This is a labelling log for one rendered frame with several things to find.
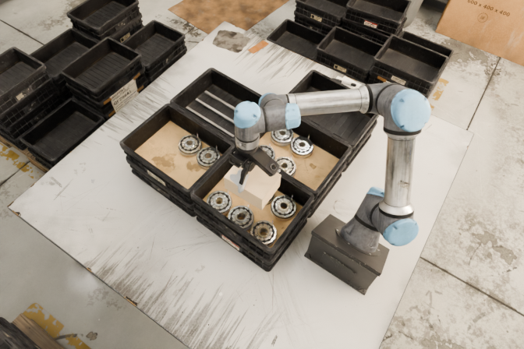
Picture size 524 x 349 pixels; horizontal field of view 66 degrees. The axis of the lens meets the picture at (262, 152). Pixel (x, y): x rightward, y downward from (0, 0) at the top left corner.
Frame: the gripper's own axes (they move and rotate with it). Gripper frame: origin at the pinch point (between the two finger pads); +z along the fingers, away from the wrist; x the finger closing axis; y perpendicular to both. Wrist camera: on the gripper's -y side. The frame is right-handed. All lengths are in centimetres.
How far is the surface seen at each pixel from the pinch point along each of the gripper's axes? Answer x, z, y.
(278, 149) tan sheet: -33.4, 26.7, 8.3
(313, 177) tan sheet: -29.5, 26.9, -11.7
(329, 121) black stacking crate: -62, 27, -3
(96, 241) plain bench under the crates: 41, 39, 51
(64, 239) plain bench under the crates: 48, 39, 62
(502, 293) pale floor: -74, 111, -123
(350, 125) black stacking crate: -65, 27, -12
